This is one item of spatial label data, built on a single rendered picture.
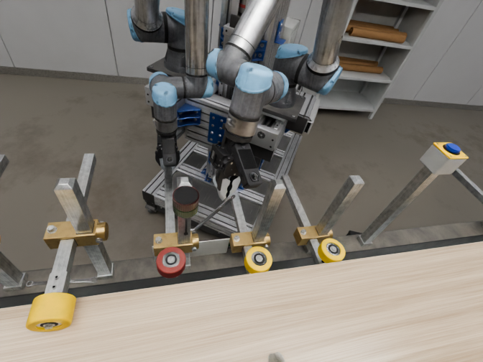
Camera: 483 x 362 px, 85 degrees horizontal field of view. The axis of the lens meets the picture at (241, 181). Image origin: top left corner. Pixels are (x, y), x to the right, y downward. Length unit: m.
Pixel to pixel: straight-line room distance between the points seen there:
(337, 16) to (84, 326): 1.04
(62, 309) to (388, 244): 1.18
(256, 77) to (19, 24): 3.14
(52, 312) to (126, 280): 0.34
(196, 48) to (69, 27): 2.52
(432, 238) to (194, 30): 1.33
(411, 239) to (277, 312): 0.85
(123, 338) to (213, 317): 0.20
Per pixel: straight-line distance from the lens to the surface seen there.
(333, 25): 0.95
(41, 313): 0.71
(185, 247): 0.85
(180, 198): 0.60
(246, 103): 0.59
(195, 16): 0.95
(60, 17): 3.39
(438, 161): 0.96
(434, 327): 0.98
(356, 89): 4.07
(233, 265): 1.01
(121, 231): 1.95
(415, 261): 1.07
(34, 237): 2.10
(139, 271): 1.00
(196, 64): 0.97
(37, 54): 3.63
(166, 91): 0.88
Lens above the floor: 1.60
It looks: 46 degrees down
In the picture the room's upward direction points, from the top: 13 degrees clockwise
